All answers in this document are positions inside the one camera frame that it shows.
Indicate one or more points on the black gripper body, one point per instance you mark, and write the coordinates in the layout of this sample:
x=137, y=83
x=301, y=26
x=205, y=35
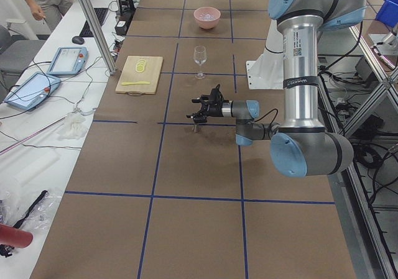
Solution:
x=216, y=110

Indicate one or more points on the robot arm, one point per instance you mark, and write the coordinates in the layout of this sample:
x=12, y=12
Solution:
x=300, y=146

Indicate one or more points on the clear wine glass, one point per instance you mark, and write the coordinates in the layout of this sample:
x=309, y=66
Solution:
x=200, y=57

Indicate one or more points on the pile of clear ice cubes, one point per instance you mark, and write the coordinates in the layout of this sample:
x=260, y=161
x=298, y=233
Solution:
x=205, y=16

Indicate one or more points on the pink bowl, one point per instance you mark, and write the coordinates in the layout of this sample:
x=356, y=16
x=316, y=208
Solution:
x=207, y=24

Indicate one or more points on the bamboo cutting board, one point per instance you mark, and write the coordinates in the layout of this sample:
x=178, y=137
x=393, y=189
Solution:
x=151, y=73

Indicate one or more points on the yellow plastic knife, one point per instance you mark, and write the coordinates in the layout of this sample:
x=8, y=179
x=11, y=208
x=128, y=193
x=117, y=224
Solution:
x=128, y=83

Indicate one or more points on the black mini computer box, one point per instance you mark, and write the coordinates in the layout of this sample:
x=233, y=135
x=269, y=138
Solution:
x=121, y=28

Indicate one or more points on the white crumpled cloth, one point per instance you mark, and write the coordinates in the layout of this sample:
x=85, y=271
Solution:
x=73, y=127

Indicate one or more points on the blue teach pendant far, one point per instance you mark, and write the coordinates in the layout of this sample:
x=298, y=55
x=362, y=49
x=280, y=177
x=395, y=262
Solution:
x=68, y=61

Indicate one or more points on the blue teach pendant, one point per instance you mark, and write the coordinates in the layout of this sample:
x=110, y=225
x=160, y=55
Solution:
x=33, y=91
x=68, y=61

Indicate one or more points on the grey computer mouse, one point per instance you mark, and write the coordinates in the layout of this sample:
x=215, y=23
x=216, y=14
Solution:
x=78, y=40

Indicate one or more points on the blue teach pendant near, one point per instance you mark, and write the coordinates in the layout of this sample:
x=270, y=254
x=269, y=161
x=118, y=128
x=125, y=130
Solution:
x=33, y=91

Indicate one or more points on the blue storage bin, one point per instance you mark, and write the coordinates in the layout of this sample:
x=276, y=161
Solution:
x=388, y=13

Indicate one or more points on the grey office chair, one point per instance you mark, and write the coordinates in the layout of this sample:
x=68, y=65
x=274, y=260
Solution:
x=17, y=50

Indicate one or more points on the red cylinder bottle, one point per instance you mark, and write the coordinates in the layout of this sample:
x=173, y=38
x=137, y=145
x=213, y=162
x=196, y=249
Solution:
x=15, y=237

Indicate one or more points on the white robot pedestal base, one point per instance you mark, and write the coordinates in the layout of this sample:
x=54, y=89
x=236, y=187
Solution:
x=267, y=71

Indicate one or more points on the aluminium frame post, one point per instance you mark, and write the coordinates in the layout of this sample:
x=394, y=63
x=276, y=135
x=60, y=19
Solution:
x=98, y=34

